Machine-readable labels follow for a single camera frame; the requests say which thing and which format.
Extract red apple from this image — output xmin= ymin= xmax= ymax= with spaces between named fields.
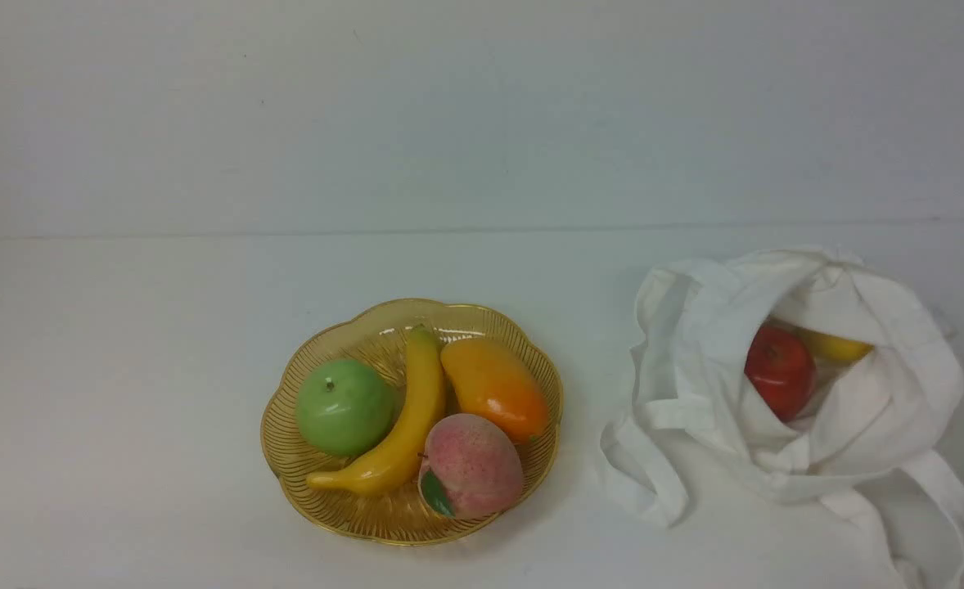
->
xmin=744 ymin=324 xmax=818 ymax=423

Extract orange yellow mango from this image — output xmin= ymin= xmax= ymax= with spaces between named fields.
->
xmin=440 ymin=338 xmax=549 ymax=444

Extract yellow banana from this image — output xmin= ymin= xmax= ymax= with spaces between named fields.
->
xmin=306 ymin=325 xmax=446 ymax=497

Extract amber ribbed plastic fruit plate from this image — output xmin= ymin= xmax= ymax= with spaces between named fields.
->
xmin=260 ymin=298 xmax=564 ymax=546

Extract yellow fruit inside bag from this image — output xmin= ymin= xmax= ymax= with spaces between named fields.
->
xmin=794 ymin=327 xmax=874 ymax=366

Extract white cloth tote bag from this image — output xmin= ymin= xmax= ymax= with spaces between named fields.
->
xmin=597 ymin=247 xmax=964 ymax=588

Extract green apple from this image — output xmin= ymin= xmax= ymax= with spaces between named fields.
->
xmin=295 ymin=357 xmax=396 ymax=457

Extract pink peach with leaf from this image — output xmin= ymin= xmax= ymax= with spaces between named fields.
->
xmin=417 ymin=413 xmax=525 ymax=519

